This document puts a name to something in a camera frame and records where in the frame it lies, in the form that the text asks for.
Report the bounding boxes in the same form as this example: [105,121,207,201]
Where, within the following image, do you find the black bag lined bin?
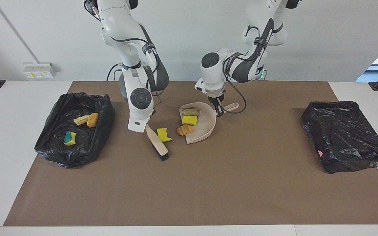
[34,92,116,169]

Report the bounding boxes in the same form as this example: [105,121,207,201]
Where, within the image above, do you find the white wall socket box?
[22,62,58,79]

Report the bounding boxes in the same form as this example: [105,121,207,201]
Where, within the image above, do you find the orange striped croissant piece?
[73,115,90,126]
[176,124,195,136]

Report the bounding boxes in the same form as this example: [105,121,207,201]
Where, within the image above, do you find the notched yellow sponge piece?
[157,128,173,143]

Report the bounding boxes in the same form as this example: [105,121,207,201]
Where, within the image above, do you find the beige hand brush black bristles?
[145,124,170,161]

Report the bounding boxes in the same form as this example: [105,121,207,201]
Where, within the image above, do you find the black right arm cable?
[87,0,165,107]

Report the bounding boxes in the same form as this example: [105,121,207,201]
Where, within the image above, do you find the green yellow sponge piece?
[181,115,198,126]

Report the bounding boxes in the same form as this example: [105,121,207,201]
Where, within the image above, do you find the black bin with pink scrap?
[301,101,378,174]

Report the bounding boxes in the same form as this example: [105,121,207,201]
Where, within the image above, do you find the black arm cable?
[222,20,275,114]
[87,0,165,107]

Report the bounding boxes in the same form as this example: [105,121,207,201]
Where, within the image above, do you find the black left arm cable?
[222,20,275,114]

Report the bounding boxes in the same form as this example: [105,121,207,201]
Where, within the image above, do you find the black base power cable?
[106,63,124,81]

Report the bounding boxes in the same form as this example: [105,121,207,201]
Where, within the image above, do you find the brown table mat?
[3,81,378,226]

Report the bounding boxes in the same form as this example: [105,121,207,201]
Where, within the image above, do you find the beige plastic dustpan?
[179,102,239,144]

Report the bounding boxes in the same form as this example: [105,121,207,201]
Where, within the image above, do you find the yellow sponge wedge green backing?
[63,131,77,146]

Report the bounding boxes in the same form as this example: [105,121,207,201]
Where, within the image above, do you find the white wall conduit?
[0,0,42,64]

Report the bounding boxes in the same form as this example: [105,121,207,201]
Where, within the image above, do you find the brown bread roll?
[87,112,99,128]

